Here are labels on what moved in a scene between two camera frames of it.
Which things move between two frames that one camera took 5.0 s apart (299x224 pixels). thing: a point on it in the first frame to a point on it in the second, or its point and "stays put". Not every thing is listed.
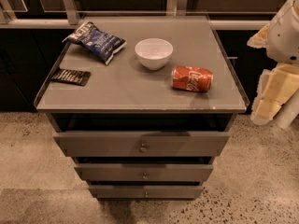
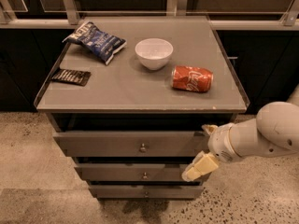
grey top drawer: (142, 144) stays put
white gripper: (285, 36) to (221, 143)
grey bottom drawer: (146, 191) stays put
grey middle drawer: (144, 172) stays put
